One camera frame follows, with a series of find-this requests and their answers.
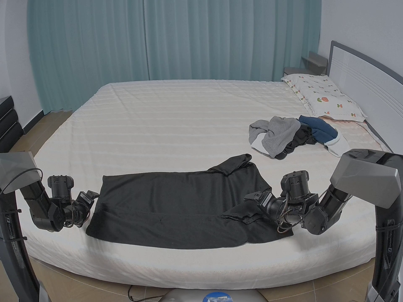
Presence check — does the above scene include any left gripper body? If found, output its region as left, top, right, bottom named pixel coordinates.
left=76, top=191, right=95, bottom=215

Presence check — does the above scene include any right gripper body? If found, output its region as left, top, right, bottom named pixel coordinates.
left=259, top=191, right=284, bottom=217

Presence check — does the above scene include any black T-shirt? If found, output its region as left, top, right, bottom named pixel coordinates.
left=86, top=154, right=285, bottom=250

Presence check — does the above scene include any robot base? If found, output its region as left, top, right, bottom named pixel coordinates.
left=159, top=289, right=268, bottom=302

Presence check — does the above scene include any pile of clothes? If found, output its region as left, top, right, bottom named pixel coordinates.
left=248, top=115, right=350, bottom=160

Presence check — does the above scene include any bed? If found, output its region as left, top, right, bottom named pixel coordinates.
left=19, top=40, right=403, bottom=292

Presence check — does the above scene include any black chest of drawers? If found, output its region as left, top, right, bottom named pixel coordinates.
left=0, top=95, right=24, bottom=152

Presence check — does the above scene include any white printed pillow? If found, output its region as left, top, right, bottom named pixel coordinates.
left=281, top=73, right=368, bottom=123

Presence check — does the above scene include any grey bedside table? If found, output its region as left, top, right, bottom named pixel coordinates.
left=283, top=51, right=328, bottom=76

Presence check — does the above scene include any blue-green curtain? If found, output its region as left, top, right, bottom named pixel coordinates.
left=27, top=0, right=150, bottom=114
left=143, top=0, right=322, bottom=82

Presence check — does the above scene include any black cable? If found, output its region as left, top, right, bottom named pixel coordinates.
left=127, top=284, right=164, bottom=302

